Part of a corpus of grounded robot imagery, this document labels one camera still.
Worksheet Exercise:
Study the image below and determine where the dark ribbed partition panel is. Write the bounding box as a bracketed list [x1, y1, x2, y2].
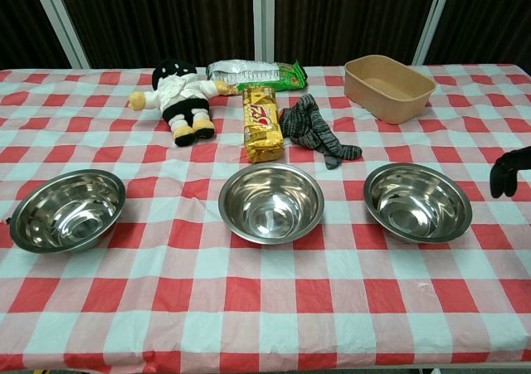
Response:
[275, 0, 441, 67]
[53, 0, 255, 69]
[422, 0, 531, 67]
[0, 0, 71, 71]

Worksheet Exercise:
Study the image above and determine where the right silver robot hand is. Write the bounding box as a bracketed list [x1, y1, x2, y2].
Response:
[490, 147, 531, 199]

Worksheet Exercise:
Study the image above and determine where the green silver snack packet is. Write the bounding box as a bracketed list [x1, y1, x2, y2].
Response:
[206, 59, 309, 95]

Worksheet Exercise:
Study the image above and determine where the brown paper food box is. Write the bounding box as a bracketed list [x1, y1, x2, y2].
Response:
[343, 55, 437, 125]

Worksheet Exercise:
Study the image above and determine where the yellow biscuit packet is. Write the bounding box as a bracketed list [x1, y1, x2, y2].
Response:
[242, 85, 286, 164]

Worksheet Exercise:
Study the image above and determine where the black white plush doll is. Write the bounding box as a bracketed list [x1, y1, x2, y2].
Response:
[128, 57, 231, 148]

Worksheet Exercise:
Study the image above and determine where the stainless steel bowl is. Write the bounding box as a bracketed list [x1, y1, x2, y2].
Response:
[8, 168, 127, 254]
[363, 163, 474, 245]
[218, 163, 325, 245]

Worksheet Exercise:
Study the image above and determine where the grey striped sock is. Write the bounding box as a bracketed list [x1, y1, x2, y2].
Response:
[278, 93, 363, 171]

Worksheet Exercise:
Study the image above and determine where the red white checked tablecloth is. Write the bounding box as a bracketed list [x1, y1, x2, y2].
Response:
[0, 63, 531, 374]

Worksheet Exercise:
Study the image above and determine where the white partition frame post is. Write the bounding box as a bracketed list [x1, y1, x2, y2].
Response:
[27, 0, 91, 70]
[251, 0, 278, 66]
[412, 0, 456, 67]

